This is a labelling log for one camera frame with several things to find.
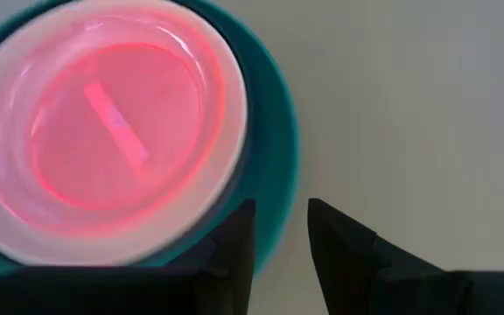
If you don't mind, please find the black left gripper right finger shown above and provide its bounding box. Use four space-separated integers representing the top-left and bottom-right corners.
306 197 504 315

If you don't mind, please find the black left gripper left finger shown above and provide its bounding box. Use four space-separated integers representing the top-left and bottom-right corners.
0 198 257 315

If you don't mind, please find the cream plastic plate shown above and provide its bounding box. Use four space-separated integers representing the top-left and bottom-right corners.
0 0 250 268

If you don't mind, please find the small translucent pink plate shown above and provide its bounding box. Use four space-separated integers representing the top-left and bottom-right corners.
0 7 230 240

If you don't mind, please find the large teal plastic plate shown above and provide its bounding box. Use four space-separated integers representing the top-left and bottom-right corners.
0 0 302 315

